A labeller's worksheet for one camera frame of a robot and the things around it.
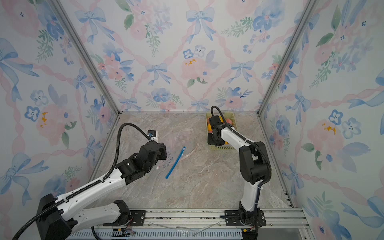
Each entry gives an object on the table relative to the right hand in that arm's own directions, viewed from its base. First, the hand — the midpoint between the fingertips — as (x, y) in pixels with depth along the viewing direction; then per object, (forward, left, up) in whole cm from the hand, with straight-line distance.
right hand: (213, 140), depth 96 cm
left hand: (-12, +27, +15) cm, 34 cm away
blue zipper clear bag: (-14, +25, -6) cm, 29 cm away
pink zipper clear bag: (-6, +23, +8) cm, 26 cm away
